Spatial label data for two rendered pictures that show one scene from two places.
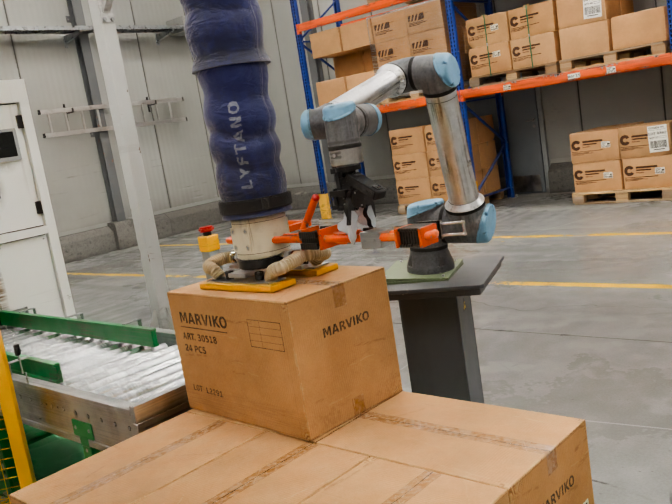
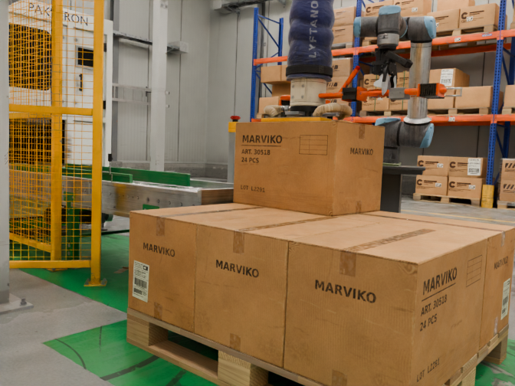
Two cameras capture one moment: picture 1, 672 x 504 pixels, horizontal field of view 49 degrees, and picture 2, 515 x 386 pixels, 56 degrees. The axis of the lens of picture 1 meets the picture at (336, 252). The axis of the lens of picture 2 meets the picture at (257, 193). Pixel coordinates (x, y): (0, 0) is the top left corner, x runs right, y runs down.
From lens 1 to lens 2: 0.83 m
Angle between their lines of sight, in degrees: 6
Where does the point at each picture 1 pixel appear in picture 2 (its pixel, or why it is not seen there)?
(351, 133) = (397, 24)
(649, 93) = (469, 142)
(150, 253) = (157, 160)
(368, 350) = (369, 175)
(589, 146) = (429, 165)
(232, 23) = not seen: outside the picture
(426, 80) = (417, 31)
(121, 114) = (159, 67)
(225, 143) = (303, 26)
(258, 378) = (299, 175)
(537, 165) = not seen: hidden behind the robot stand
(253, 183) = (316, 54)
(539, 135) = not seen: hidden behind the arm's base
